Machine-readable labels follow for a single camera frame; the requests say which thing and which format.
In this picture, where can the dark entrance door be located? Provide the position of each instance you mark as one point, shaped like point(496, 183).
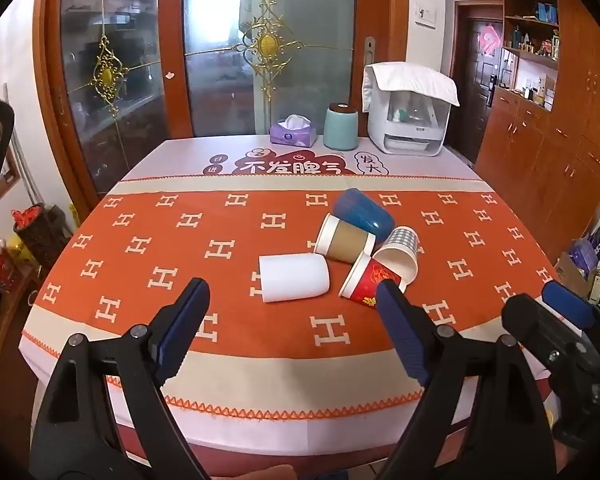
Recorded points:
point(472, 110)

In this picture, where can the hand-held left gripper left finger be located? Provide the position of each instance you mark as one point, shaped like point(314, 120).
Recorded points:
point(182, 320)

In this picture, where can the white wall panel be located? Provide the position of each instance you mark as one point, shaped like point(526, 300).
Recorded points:
point(425, 15)

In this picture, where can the white countertop appliance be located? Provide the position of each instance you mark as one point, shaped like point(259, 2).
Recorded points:
point(410, 127)

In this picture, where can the checkered paper cup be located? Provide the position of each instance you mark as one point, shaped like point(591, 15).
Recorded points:
point(401, 255)

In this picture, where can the cardboard box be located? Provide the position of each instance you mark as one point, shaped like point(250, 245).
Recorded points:
point(570, 272)

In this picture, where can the dark woven basket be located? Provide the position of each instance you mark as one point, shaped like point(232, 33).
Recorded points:
point(40, 235)

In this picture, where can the glass sliding door gold ornament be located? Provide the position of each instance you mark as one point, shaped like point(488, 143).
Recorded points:
point(260, 60)
point(110, 85)

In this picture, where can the white folded cloth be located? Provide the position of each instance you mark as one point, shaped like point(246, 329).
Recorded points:
point(410, 80)

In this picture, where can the wooden wall cabinet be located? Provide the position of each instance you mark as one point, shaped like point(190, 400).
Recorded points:
point(545, 160)

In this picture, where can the teal canister with brown lid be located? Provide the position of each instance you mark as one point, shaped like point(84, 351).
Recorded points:
point(341, 129)

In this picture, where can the white paper cup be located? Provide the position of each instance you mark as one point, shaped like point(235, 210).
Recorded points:
point(292, 277)

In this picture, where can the brown paper cup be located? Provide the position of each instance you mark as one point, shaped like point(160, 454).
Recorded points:
point(344, 241)

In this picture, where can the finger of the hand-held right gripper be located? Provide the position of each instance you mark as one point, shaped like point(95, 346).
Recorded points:
point(569, 305)
point(535, 322)

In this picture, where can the pink door decoration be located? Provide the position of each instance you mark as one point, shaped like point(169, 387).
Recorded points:
point(490, 42)

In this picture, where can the blue plastic cup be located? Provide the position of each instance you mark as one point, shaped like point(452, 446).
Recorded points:
point(364, 212)

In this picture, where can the red paper cup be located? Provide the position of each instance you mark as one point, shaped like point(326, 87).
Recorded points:
point(372, 277)

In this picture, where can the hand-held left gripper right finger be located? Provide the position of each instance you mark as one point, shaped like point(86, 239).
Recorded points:
point(397, 325)

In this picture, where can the orange patterned tablecloth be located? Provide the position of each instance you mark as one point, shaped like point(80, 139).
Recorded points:
point(180, 240)

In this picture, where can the purple tissue box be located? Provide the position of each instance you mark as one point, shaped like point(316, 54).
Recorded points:
point(292, 134)

